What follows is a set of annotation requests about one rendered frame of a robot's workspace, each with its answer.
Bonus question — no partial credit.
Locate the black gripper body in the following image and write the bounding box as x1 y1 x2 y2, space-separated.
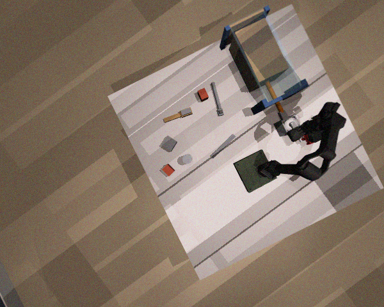
287 115 320 142

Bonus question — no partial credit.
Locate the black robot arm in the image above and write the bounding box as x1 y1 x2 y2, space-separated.
255 102 346 181

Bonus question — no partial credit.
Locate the reddish-brown box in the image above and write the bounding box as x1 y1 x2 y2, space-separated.
162 164 175 176
198 88 209 102

